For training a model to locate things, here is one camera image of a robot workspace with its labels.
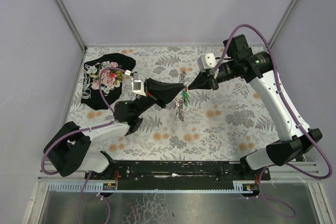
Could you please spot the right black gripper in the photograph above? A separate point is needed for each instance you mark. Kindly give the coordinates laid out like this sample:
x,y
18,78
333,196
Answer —
x,y
213,81

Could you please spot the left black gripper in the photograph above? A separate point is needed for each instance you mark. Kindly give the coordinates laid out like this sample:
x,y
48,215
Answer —
x,y
150,92

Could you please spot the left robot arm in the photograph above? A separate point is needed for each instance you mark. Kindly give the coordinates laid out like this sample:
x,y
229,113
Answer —
x,y
68,151

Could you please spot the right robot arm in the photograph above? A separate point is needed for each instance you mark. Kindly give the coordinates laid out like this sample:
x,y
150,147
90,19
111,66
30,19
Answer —
x,y
295,134

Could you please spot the black floral cloth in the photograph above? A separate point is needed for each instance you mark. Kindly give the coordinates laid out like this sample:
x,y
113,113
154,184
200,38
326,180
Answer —
x,y
104,76

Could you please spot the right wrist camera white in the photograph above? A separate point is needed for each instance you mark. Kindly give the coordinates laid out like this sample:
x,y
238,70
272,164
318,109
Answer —
x,y
207,63

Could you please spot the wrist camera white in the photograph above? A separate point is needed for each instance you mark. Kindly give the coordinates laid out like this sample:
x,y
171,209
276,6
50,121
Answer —
x,y
136,82
207,63

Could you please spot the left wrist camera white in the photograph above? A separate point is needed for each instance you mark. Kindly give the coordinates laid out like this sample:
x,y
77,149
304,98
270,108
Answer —
x,y
136,82

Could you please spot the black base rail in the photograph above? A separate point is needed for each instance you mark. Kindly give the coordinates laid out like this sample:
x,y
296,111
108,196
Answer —
x,y
176,172

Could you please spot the white cable duct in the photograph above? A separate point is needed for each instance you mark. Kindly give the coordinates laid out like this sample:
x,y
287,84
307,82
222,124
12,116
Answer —
x,y
110,187

